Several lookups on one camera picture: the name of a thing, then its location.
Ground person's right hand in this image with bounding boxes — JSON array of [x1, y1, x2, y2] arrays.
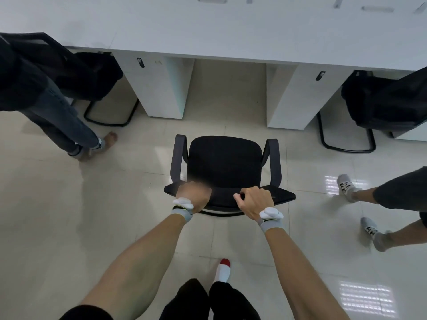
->
[[233, 186, 275, 220]]

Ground person's left hand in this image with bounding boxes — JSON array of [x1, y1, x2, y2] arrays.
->
[[176, 181, 213, 214]]

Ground black office chair with armrests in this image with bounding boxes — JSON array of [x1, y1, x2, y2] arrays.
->
[[163, 134, 296, 218]]

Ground person's left forearm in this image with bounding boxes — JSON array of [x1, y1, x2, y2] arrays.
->
[[78, 213, 188, 320]]

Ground person's right forearm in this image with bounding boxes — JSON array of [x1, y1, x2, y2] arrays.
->
[[265, 226, 351, 320]]

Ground white wrist tracker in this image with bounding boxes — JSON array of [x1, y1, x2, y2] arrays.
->
[[259, 207, 284, 221], [172, 196, 195, 210]]

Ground grey wristband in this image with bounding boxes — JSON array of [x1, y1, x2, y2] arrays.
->
[[170, 205, 194, 224], [257, 216, 284, 234]]

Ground white sock with red toe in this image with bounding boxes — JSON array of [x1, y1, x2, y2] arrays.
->
[[213, 258, 232, 284]]

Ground person's black trousers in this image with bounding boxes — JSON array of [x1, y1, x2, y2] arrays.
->
[[159, 278, 261, 320]]

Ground grey and white sock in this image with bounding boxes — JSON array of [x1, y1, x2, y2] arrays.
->
[[337, 174, 363, 202], [361, 217, 395, 252]]

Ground black cantilever chair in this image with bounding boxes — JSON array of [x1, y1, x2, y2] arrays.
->
[[317, 66, 427, 154], [65, 51, 139, 127]]

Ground person's black sleeve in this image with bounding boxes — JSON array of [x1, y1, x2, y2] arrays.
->
[[58, 304, 105, 320]]

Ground white desk pedestal cabinet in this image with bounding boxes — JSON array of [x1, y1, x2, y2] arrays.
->
[[266, 63, 355, 129], [112, 51, 195, 119]]

